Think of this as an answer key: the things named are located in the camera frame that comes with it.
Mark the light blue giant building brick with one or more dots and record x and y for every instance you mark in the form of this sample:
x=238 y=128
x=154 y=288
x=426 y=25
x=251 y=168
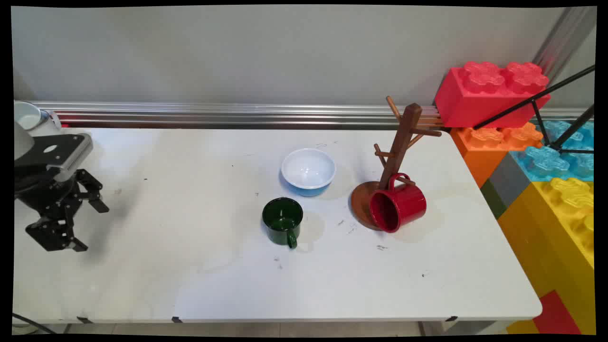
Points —
x=551 y=164

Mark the white mug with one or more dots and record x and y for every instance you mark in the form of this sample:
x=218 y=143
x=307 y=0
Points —
x=28 y=116

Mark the red speckled enamel mug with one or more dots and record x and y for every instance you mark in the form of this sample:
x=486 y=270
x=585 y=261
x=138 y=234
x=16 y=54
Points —
x=403 y=204

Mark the small red giant building brick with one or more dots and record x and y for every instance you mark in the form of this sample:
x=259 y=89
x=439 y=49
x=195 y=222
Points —
x=555 y=316

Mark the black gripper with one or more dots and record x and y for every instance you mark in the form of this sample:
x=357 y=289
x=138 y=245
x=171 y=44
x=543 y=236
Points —
x=45 y=194

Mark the orange giant building brick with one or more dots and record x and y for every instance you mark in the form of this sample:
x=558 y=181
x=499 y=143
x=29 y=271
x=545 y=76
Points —
x=479 y=152

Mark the slanted aluminium profile post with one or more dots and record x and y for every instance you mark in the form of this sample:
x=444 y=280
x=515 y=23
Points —
x=565 y=38

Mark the aluminium rail along table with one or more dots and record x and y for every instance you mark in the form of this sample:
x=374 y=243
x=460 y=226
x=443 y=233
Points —
x=237 y=116

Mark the dark green giant building brick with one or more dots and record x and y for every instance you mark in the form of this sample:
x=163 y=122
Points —
x=494 y=199

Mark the black tape piece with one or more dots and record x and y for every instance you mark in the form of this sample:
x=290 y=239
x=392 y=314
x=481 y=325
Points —
x=451 y=318
x=83 y=320
x=176 y=319

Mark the yellow giant building brick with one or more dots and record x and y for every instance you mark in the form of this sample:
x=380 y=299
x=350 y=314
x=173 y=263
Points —
x=551 y=237

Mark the white bowl blue outside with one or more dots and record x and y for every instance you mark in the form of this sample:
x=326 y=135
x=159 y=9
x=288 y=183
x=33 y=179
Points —
x=308 y=168

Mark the brown wooden mug tree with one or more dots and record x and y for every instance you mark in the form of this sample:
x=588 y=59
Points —
x=403 y=137

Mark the black tripod rods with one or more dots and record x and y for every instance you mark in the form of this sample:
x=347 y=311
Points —
x=577 y=122

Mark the dark green enamel mug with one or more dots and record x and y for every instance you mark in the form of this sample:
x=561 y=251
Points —
x=278 y=230

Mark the grey giant building brick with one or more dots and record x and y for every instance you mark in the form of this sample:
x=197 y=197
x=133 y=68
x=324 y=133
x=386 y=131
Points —
x=508 y=175

